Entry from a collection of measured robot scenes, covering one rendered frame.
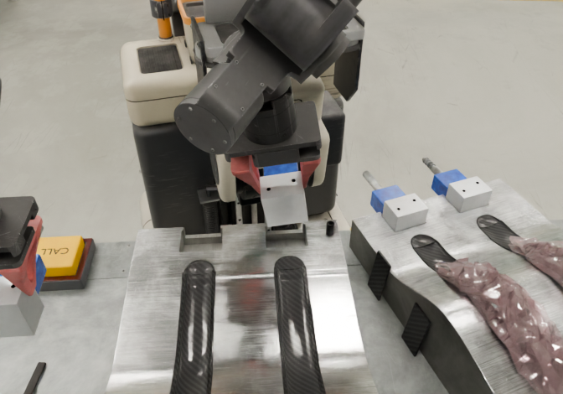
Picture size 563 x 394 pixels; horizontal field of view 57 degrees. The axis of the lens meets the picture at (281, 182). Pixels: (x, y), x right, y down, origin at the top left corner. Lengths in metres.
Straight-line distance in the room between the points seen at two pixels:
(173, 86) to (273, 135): 0.71
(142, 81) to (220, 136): 0.79
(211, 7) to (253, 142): 0.36
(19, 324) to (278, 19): 0.39
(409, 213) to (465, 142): 1.82
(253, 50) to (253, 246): 0.29
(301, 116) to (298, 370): 0.26
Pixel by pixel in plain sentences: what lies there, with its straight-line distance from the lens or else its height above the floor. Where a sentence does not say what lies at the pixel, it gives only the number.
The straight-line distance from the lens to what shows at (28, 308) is 0.59.
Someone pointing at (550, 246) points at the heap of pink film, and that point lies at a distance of 0.72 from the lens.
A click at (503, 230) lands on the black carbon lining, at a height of 0.85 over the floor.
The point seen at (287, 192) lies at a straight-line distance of 0.60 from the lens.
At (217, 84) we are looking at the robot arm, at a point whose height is 1.16.
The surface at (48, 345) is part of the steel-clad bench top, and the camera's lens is 0.73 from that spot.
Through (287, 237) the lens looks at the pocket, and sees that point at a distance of 0.70.
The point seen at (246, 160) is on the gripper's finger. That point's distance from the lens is 0.56.
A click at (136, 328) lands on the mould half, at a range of 0.61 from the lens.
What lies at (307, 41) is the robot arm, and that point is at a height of 1.19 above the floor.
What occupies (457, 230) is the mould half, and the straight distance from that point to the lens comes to 0.77.
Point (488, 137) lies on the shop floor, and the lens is 2.62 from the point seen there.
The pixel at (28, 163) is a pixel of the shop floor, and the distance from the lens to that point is 2.53.
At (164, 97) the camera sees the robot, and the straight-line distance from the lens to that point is 1.23.
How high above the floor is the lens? 1.36
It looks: 39 degrees down
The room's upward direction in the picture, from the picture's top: straight up
